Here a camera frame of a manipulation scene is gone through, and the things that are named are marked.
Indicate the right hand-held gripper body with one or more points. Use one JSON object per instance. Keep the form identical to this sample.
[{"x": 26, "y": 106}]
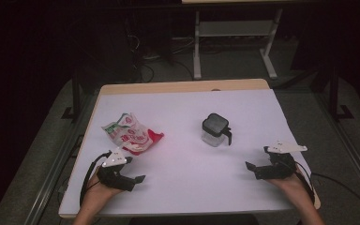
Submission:
[{"x": 281, "y": 167}]

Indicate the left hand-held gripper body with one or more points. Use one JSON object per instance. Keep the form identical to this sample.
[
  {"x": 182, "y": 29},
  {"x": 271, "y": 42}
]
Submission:
[{"x": 114, "y": 161}]

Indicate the red and white snack bag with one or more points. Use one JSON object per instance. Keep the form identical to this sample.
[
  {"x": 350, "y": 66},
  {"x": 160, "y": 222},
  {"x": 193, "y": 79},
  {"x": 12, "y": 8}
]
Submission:
[{"x": 131, "y": 134}]

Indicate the clear jar with black lid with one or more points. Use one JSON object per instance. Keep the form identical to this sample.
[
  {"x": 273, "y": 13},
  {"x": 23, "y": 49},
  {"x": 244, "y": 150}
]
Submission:
[{"x": 215, "y": 125}]

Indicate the person's right hand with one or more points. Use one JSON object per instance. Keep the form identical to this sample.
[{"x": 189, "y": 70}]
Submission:
[{"x": 296, "y": 189}]

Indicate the person's left hand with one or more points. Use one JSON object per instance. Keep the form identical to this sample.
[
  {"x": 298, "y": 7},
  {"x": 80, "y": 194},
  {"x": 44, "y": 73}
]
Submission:
[{"x": 98, "y": 193}]

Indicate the white table mat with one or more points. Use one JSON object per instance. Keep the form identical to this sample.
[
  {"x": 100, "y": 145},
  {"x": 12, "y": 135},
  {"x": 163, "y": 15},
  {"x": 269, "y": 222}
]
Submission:
[{"x": 175, "y": 106}]

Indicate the black metal stand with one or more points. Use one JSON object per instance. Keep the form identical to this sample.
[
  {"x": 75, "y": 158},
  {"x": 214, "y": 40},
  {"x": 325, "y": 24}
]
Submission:
[
  {"x": 76, "y": 93},
  {"x": 333, "y": 93}
]

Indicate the light wooden table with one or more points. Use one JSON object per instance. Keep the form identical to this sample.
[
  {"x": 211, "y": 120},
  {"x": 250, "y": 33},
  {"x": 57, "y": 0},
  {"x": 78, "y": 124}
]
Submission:
[{"x": 184, "y": 85}]

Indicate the white-legged desk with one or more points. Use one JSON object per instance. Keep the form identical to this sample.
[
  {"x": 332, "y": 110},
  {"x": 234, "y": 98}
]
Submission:
[{"x": 197, "y": 47}]

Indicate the aluminium floor rail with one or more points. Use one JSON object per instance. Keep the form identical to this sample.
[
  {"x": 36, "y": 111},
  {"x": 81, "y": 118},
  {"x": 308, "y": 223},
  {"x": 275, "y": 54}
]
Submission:
[
  {"x": 356, "y": 159},
  {"x": 48, "y": 184}
]

